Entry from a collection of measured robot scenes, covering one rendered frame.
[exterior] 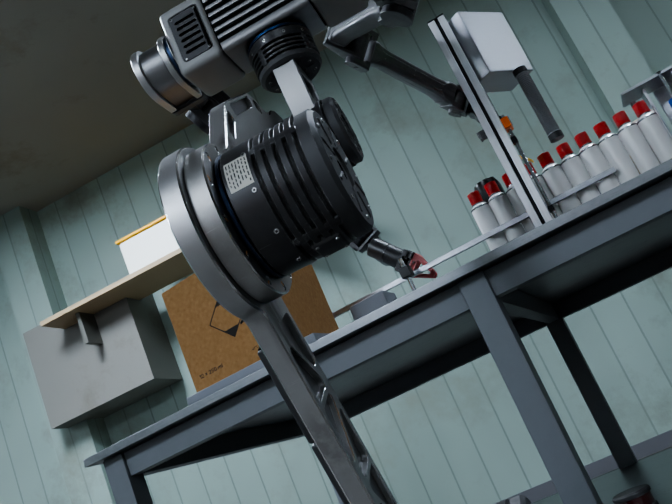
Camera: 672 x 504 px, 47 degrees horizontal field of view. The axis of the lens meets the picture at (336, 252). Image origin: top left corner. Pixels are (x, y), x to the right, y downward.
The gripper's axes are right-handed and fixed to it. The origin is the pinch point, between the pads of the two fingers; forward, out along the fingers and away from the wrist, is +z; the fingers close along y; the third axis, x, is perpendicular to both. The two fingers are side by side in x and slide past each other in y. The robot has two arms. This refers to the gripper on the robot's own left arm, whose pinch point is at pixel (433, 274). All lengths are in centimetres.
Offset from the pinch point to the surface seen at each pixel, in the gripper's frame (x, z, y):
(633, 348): 0, 53, 292
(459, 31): -59, -15, -17
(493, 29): -64, -9, -11
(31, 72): -5, -303, 133
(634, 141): -51, 34, -4
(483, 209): -21.2, 5.9, -3.2
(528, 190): -28.5, 17.3, -17.2
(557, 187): -33.4, 21.2, -4.2
